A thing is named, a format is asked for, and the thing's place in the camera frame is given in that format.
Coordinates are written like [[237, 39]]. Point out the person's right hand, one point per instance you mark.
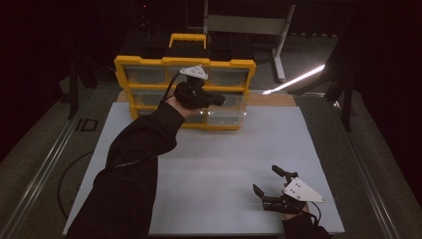
[[293, 215]]

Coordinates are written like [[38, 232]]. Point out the yellow and black drawer cabinet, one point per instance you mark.
[[185, 61]]

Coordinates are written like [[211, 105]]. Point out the pulled-out clear plastic drawer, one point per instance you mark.
[[226, 118]]

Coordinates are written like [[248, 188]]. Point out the aluminium frame rail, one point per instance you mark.
[[368, 176], [43, 169]]

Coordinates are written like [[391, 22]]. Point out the black stand leg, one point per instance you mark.
[[73, 93]]

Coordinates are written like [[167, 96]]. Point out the grey metal stand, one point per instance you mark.
[[252, 25]]

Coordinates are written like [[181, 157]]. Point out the dark stand leg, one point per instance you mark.
[[345, 96]]

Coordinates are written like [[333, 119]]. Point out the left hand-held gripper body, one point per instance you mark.
[[192, 91]]

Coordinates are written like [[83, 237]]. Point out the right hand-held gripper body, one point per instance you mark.
[[300, 194]]

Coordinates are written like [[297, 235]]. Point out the person's left hand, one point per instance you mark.
[[180, 109]]

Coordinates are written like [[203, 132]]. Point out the black floor plate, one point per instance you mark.
[[86, 124]]

